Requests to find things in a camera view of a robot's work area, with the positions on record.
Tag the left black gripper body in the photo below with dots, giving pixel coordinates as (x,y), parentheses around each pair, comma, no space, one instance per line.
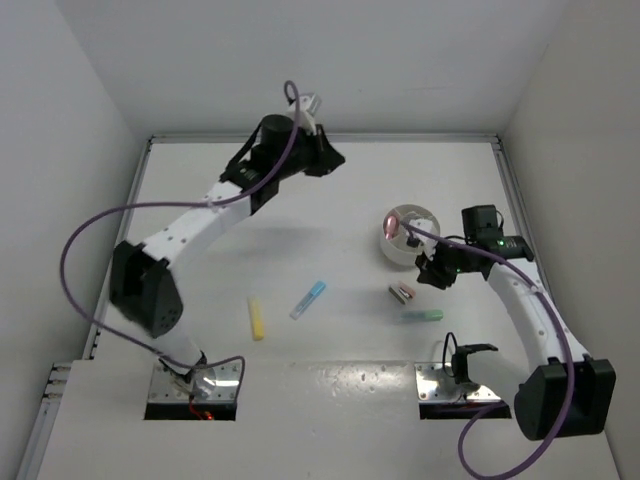
(308,153)

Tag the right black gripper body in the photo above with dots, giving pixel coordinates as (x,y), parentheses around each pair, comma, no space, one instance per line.
(447,262)

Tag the green clear tube pen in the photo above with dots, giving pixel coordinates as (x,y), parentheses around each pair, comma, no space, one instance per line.
(422,315)

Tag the pink highlighter pen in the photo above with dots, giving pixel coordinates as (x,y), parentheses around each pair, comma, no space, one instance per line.
(390,226)

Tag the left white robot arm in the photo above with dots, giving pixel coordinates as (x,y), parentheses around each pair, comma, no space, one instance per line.
(143,283)

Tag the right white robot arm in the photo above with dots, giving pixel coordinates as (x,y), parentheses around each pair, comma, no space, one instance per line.
(564,390)

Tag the white round divided container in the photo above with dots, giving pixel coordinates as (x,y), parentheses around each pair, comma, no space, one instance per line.
(396,250)

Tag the pink white stapler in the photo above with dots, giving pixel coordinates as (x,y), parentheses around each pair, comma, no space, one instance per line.
(402,292)

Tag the blue capped glue stick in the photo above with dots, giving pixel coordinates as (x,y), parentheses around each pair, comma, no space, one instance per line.
(316,290)

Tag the yellow highlighter pen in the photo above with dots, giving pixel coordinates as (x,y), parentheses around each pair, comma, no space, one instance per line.
(256,319)

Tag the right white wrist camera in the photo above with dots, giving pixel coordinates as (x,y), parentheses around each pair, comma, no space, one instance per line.
(422,234)

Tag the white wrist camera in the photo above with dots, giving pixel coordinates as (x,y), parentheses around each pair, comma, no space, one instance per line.
(309,104)
(422,234)

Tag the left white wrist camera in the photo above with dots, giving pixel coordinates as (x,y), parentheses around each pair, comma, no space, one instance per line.
(309,104)

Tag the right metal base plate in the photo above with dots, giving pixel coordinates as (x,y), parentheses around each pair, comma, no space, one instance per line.
(434,386)

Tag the metal base plate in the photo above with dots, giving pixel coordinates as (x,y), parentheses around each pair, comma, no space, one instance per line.
(218,385)
(434,386)

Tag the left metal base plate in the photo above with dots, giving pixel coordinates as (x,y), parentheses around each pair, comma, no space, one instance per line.
(218,385)

